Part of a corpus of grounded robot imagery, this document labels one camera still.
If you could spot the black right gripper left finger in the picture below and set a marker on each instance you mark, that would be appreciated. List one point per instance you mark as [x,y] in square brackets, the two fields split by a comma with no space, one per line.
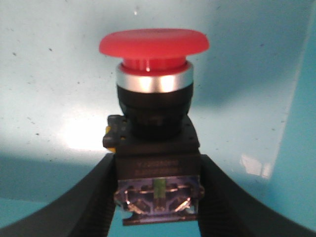
[86,210]

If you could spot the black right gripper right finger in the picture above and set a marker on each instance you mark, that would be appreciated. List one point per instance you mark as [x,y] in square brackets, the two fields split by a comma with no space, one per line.
[229,211]

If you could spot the red button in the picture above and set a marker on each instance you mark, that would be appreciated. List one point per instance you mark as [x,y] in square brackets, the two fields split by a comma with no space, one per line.
[154,142]

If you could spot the light blue plastic box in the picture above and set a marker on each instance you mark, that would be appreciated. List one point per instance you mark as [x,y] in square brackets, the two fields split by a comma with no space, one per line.
[254,104]

